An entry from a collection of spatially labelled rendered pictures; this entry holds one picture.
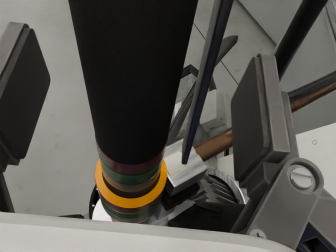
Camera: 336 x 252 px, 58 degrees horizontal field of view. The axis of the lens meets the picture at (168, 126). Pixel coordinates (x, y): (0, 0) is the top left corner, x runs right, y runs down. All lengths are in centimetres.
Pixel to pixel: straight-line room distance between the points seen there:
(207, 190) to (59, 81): 180
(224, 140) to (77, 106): 194
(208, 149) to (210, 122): 51
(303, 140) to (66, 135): 161
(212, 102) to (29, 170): 144
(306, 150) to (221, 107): 22
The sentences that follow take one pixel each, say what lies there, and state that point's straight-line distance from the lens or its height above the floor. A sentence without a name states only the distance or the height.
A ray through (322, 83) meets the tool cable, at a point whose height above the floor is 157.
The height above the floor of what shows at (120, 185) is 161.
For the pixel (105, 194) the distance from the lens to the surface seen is 18.
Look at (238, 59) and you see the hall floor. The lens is 256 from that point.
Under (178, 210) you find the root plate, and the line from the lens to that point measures 52.
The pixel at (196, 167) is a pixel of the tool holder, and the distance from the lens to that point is 22.
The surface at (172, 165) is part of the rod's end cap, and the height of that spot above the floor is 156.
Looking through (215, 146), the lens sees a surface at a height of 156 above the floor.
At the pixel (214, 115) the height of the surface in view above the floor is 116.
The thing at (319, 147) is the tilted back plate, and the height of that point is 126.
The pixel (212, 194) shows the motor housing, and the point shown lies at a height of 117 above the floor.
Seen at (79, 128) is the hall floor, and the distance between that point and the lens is 205.
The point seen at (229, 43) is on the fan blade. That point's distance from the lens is 51.
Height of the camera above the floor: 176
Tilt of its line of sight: 59 degrees down
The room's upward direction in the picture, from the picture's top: 12 degrees clockwise
